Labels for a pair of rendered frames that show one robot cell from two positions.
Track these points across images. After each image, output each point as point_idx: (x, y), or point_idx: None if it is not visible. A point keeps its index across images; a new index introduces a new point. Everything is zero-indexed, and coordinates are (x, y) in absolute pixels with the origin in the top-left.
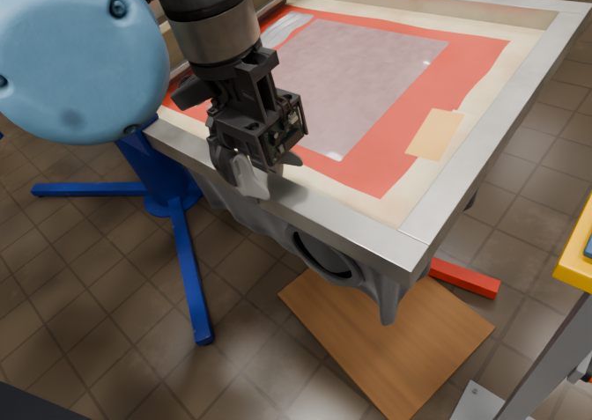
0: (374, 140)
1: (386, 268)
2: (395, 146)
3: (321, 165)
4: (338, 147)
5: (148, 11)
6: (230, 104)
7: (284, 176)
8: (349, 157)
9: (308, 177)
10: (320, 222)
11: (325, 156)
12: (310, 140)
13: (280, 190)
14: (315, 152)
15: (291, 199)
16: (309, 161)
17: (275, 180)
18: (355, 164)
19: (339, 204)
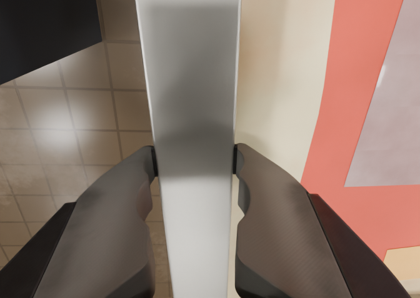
0: (415, 204)
1: None
2: (402, 235)
3: (324, 165)
4: (384, 164)
5: None
6: None
7: (264, 122)
8: (360, 193)
9: (282, 165)
10: (176, 296)
11: (352, 157)
12: (400, 96)
13: (193, 216)
14: (358, 134)
15: (187, 243)
16: (327, 139)
17: (212, 189)
18: (344, 210)
19: (224, 297)
